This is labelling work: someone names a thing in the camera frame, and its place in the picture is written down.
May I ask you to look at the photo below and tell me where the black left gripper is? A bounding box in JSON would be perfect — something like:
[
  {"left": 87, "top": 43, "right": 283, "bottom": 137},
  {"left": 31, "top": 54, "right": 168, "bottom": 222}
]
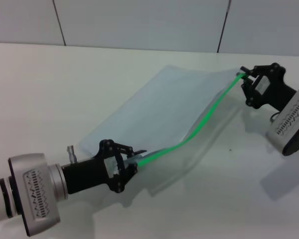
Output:
[{"left": 60, "top": 138, "right": 148, "bottom": 195}]

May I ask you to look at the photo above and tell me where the grey right gripper cable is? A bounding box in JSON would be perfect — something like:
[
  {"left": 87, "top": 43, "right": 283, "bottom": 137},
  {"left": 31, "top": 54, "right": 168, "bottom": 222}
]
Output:
[{"left": 269, "top": 111, "right": 282, "bottom": 123}]

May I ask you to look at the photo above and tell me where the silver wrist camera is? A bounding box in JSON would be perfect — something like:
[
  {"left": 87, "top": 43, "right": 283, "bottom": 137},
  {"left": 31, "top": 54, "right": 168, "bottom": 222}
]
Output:
[
  {"left": 6, "top": 152, "right": 69, "bottom": 237},
  {"left": 265, "top": 86, "right": 299, "bottom": 157}
]

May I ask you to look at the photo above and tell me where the silver cable plug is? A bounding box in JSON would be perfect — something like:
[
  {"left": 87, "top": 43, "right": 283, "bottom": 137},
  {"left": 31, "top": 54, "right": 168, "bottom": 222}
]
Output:
[{"left": 66, "top": 145, "right": 78, "bottom": 164}]

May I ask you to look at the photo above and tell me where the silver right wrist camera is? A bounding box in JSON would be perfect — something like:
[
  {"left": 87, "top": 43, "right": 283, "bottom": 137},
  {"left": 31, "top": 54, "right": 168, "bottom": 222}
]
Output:
[{"left": 265, "top": 86, "right": 299, "bottom": 157}]

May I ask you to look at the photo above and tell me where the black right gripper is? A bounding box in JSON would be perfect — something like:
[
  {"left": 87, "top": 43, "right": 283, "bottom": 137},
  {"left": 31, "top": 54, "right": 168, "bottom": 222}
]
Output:
[{"left": 240, "top": 63, "right": 298, "bottom": 113}]

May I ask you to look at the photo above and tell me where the transparent document bag green zip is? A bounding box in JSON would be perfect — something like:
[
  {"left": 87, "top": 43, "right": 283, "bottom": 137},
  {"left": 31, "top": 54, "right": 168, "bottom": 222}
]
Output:
[{"left": 78, "top": 64, "right": 248, "bottom": 198}]

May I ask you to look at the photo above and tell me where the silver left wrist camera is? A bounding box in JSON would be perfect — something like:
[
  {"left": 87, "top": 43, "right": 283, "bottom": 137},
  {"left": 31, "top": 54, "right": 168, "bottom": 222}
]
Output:
[{"left": 6, "top": 152, "right": 69, "bottom": 237}]

